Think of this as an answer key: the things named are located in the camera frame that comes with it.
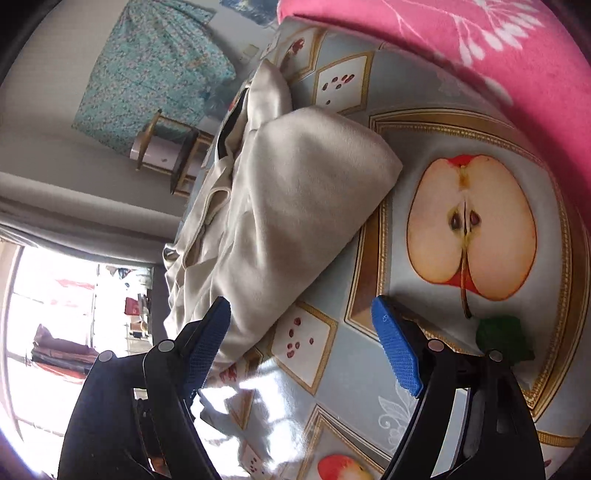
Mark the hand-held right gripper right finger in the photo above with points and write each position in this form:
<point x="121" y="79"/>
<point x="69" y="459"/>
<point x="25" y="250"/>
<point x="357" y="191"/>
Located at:
<point x="397" y="350"/>

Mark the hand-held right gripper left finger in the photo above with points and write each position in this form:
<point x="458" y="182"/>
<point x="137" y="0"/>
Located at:
<point x="203" y="346"/>

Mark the cream zip jacket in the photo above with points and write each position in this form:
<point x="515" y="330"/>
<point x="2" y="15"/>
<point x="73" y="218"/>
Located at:
<point x="286" y="194"/>

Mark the red box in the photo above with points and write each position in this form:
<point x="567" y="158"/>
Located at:
<point x="133" y="307"/>

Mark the fruit print tablecloth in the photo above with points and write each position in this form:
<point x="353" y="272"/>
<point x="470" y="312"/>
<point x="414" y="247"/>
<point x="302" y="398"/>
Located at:
<point x="323" y="392"/>

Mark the grey curtain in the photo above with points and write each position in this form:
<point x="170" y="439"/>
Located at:
<point x="92" y="217"/>

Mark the wooden chair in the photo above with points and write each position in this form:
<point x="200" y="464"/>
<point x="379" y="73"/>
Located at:
<point x="184" y="157"/>

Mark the teal floral hanging cloth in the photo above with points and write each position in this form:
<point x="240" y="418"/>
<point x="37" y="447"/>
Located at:
<point x="152" y="69"/>

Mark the pink floral blanket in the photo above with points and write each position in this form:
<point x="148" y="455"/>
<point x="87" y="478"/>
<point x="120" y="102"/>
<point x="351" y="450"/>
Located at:
<point x="461" y="55"/>

